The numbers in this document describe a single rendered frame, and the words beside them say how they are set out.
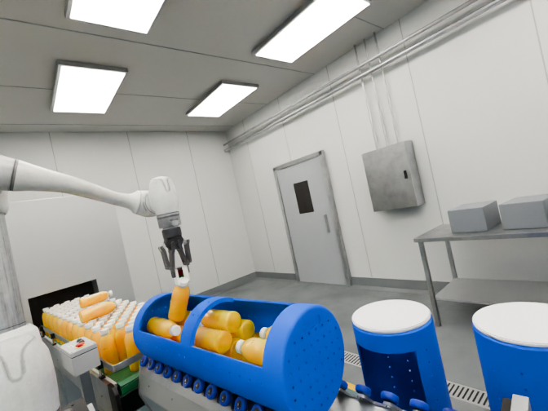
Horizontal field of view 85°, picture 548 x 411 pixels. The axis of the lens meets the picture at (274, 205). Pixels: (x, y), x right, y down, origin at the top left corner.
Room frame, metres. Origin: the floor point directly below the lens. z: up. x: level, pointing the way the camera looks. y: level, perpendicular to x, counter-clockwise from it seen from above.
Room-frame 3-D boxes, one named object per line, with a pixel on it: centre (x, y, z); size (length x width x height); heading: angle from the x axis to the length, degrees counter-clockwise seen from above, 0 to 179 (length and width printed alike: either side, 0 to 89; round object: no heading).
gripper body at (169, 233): (1.23, 0.43, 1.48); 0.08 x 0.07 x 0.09; 138
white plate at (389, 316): (1.12, -0.34, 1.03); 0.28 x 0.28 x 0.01
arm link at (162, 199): (1.24, 0.44, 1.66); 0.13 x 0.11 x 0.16; 42
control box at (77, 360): (1.35, 1.00, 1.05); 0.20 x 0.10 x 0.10; 47
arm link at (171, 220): (1.23, 0.43, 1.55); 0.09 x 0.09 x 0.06
